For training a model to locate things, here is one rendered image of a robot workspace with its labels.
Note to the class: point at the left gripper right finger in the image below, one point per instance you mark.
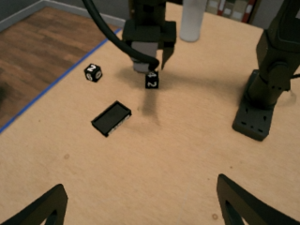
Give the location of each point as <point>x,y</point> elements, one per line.
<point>237,204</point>

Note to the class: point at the white bottle with blue cap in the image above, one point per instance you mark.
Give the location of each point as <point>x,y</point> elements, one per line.
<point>192,19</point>

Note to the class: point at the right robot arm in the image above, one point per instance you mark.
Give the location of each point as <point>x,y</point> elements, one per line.
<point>278,57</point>

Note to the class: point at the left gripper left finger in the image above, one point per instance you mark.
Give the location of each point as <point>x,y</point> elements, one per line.
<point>52,206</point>

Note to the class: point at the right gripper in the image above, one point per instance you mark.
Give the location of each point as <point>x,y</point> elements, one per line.
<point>148,39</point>

